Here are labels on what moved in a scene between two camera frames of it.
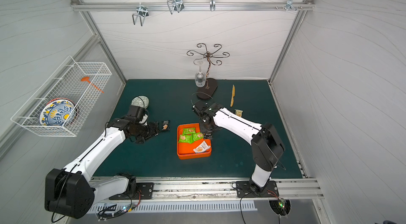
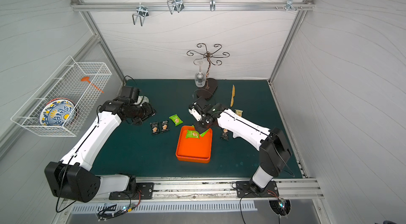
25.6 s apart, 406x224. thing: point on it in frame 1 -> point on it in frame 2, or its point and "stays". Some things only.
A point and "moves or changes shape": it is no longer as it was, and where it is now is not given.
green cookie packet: [186, 139] moves or changes shape
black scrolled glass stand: [208, 91] stays
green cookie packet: [188, 130] -> [176, 119]
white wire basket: [61, 105] stays
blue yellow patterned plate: [58, 112] stays
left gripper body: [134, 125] -> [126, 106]
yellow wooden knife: [233, 93] stays
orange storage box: [185, 150] moves or changes shape
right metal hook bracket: [289, 5] stays
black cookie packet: [166, 125] stays
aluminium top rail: [102, 6] stays
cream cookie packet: [238, 112] stays
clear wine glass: [200, 78] stays
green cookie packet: [197, 136] moves or changes shape
